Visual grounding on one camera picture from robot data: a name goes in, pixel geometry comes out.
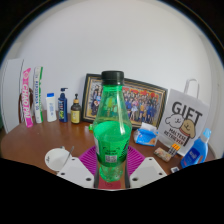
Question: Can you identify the white flat board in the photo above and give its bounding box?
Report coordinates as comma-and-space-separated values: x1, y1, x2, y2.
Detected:
0, 58, 25, 135

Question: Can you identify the blue tissue pack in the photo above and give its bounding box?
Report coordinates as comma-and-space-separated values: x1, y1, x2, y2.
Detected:
133, 121, 160, 147

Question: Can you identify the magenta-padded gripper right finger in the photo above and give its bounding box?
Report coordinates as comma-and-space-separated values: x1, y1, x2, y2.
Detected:
125, 145, 168, 190

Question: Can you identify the white bottle with blue cap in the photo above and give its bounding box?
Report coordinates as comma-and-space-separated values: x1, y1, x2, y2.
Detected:
45, 92, 58, 123

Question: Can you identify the blue detergent bottle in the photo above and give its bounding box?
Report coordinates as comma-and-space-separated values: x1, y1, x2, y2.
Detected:
180, 127, 212, 169

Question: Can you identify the dark blue pump bottle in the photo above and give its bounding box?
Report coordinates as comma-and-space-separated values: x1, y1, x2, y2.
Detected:
57, 87, 69, 124

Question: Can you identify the tall white green box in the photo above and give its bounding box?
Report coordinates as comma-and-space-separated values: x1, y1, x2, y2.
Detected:
32, 66, 45, 124

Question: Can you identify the framed group photo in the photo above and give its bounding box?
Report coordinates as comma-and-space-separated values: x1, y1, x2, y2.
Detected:
80, 73, 169, 130

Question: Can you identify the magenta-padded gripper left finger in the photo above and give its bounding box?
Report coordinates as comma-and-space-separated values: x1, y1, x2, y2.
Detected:
56, 145, 99, 190

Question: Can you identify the thin stirring stick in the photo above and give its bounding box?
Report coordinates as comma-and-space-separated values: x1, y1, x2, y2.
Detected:
67, 145, 75, 161

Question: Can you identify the patterned snack packet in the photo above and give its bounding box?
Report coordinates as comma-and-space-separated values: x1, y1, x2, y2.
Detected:
153, 146, 173, 163

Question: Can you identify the tall pink box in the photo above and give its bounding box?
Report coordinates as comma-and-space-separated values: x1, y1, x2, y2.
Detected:
21, 67, 35, 129

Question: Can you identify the green plastic drink bottle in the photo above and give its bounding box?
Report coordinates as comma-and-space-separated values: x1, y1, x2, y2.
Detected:
92, 70, 133, 183

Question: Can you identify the white paper gift bag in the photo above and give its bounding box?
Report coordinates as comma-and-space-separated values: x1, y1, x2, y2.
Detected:
157, 78, 210, 157

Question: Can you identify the amber pump bottle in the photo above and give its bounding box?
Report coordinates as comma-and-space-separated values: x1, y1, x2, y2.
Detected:
70, 93, 82, 125

